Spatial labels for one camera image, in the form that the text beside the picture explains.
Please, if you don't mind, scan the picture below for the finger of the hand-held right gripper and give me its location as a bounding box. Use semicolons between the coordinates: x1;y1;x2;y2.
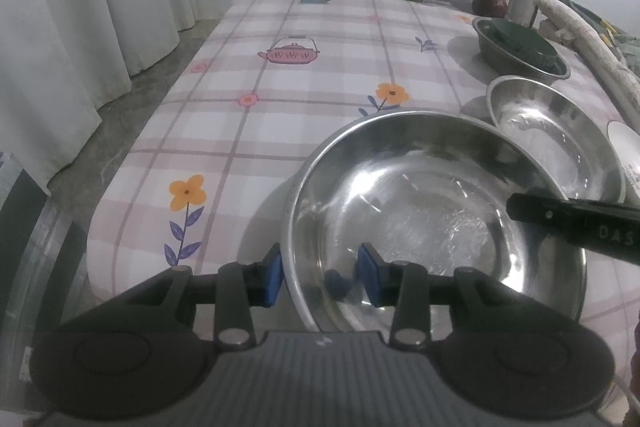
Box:
506;191;581;240

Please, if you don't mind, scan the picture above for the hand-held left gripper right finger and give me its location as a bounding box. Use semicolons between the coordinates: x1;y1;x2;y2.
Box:
356;242;546;350

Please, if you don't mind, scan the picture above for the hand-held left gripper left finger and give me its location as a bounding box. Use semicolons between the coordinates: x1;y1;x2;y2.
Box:
112;243;286;350

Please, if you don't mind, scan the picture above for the stainless steel bowl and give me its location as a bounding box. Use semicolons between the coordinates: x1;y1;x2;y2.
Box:
486;76;627;204
472;18;572;86

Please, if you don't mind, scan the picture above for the large stainless steel plate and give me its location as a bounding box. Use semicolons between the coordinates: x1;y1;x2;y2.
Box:
280;108;589;333

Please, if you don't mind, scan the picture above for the white ceramic plate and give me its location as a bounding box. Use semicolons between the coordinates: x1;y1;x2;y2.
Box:
606;120;640;202

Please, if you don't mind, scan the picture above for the green ceramic bowl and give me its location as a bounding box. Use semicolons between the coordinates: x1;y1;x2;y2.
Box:
487;18;561;68

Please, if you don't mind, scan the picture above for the checked teapot print tablecloth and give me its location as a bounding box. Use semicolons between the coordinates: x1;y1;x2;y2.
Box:
86;0;640;348

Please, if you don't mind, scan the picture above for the green patterned cushion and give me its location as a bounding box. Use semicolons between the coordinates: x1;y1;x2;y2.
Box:
615;32;640;78

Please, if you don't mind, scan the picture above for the white rolled blanket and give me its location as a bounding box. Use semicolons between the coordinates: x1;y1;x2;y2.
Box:
534;0;640;122

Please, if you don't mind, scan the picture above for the dark printed blanket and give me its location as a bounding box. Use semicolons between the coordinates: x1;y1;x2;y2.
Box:
545;0;631;38

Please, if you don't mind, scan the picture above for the red onion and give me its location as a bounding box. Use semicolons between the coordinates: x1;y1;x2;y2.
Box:
471;0;510;18

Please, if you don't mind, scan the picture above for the white curtain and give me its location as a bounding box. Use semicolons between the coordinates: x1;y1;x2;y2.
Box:
0;0;233;190

